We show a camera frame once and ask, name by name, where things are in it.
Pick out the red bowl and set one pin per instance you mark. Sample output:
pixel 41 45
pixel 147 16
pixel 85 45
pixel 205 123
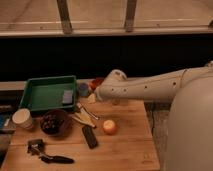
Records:
pixel 95 83

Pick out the blue cup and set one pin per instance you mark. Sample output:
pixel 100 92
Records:
pixel 83 89

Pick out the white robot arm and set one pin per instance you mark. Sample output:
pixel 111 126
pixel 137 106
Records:
pixel 190 126

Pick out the orange apple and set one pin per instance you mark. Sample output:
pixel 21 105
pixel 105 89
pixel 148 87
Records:
pixel 109 127

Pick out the dark brown bowl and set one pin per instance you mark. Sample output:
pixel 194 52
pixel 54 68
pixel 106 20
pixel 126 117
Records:
pixel 55 122

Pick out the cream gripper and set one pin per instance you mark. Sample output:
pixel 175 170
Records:
pixel 91 98

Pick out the black remote control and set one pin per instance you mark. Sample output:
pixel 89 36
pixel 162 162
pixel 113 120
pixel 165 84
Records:
pixel 90 137

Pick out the white paper cup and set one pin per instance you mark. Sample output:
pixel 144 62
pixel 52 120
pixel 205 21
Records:
pixel 23 118

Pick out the grey blue sponge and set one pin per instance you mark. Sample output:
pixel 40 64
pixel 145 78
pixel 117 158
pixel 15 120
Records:
pixel 67 97

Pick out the green plastic tray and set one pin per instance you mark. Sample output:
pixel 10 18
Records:
pixel 46 93

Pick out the blue object at left edge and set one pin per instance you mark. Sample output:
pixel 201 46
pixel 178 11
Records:
pixel 4 122

